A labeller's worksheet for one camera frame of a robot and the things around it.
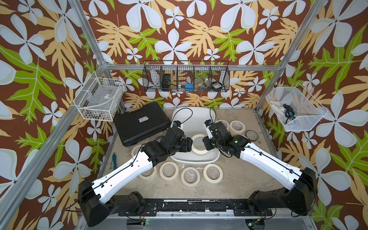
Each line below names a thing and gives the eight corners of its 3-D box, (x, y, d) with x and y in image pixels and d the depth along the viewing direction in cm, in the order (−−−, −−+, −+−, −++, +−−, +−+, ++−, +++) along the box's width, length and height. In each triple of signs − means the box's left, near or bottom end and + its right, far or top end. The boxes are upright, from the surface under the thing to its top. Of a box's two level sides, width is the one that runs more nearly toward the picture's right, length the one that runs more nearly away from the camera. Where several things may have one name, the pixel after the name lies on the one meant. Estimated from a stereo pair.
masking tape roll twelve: (204, 183, 84) (204, 181, 82) (202, 165, 91) (203, 163, 88) (223, 183, 84) (224, 181, 82) (220, 165, 91) (221, 163, 88)
